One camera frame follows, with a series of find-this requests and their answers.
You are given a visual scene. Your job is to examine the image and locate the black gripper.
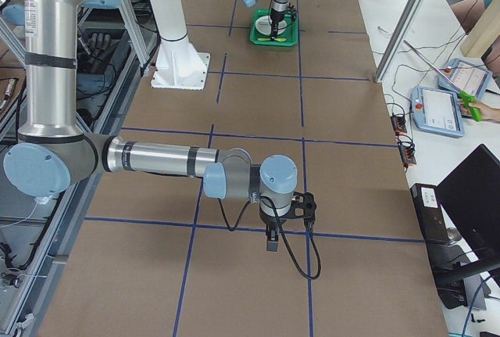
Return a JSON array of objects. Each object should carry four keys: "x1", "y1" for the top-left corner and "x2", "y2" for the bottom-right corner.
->
[
  {"x1": 259, "y1": 211, "x2": 287, "y2": 252},
  {"x1": 270, "y1": 11, "x2": 282, "y2": 38}
]

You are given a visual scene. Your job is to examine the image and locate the yellow plastic spoon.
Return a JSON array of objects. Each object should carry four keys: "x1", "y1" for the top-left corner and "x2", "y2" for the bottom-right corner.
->
[{"x1": 257, "y1": 38, "x2": 287, "y2": 43}]

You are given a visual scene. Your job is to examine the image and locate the person's hand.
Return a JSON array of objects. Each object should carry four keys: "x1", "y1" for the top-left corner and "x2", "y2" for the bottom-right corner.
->
[{"x1": 470, "y1": 102, "x2": 500, "y2": 122}]

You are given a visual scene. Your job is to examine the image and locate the white round plate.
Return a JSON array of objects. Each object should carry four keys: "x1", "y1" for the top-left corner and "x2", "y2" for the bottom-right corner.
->
[{"x1": 255, "y1": 16, "x2": 288, "y2": 37}]

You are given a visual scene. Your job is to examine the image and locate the green plastic tray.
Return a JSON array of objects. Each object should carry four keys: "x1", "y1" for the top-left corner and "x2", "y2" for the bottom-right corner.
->
[{"x1": 249, "y1": 9, "x2": 298, "y2": 47}]

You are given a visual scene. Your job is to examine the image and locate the black computer box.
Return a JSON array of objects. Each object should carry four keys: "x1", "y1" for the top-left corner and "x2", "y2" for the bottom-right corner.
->
[{"x1": 410, "y1": 183, "x2": 449, "y2": 245}]

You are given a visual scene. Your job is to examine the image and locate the blue teach pendant near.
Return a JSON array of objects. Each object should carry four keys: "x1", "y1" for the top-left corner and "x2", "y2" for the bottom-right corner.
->
[{"x1": 411, "y1": 86, "x2": 465, "y2": 138}]

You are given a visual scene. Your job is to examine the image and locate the blue teach pendant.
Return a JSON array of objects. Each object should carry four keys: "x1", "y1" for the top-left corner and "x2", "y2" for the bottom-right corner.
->
[
  {"x1": 411, "y1": 86, "x2": 465, "y2": 138},
  {"x1": 443, "y1": 58, "x2": 492, "y2": 100}
]

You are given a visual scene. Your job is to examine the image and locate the blue teach pendant far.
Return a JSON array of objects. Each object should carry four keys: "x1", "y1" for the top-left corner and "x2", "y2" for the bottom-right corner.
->
[{"x1": 443, "y1": 58, "x2": 492, "y2": 100}]

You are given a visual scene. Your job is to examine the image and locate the black monitor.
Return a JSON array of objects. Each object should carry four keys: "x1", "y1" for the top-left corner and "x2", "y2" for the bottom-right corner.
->
[{"x1": 437, "y1": 144, "x2": 499, "y2": 258}]

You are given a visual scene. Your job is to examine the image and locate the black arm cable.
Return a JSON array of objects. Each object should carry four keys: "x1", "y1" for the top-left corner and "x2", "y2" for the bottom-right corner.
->
[{"x1": 216, "y1": 195, "x2": 323, "y2": 280}]

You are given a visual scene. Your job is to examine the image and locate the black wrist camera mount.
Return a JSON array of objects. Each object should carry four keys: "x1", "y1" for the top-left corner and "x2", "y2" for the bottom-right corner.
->
[
  {"x1": 289, "y1": 192, "x2": 317, "y2": 233},
  {"x1": 286, "y1": 3, "x2": 298, "y2": 22}
]

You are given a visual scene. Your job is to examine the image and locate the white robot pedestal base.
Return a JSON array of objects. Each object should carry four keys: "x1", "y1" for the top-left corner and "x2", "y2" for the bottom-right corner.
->
[{"x1": 150, "y1": 0, "x2": 210, "y2": 91}]

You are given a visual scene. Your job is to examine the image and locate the aluminium frame post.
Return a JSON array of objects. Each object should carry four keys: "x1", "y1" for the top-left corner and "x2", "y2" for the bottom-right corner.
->
[{"x1": 374, "y1": 0, "x2": 424, "y2": 83}]

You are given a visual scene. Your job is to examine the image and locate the green handled grabber tool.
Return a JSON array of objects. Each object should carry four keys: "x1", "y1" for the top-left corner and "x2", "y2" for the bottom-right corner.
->
[{"x1": 402, "y1": 40, "x2": 483, "y2": 122}]

